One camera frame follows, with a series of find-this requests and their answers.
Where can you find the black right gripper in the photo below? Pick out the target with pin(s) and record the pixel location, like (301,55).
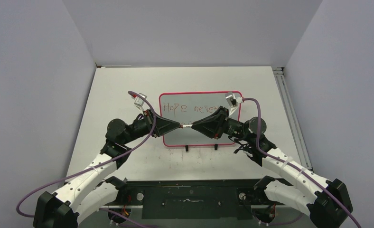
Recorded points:
(211,126)

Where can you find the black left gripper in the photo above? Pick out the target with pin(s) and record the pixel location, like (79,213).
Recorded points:
(163,125)

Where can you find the white whiteboard marker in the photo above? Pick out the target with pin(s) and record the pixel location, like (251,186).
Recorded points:
(187,126)

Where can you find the pink framed whiteboard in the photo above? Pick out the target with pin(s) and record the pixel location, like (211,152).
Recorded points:
(186,108)

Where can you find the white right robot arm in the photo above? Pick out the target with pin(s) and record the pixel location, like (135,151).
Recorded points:
(259,149)

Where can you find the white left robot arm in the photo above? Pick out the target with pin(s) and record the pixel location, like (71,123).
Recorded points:
(87,190)

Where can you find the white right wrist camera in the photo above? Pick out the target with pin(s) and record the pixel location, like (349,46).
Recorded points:
(233,102)

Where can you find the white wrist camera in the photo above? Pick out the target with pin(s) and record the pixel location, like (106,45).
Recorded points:
(233,102)
(139,101)

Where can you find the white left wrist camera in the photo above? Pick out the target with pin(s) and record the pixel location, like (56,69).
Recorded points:
(139,101)

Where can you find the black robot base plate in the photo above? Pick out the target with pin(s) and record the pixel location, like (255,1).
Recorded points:
(192,199)

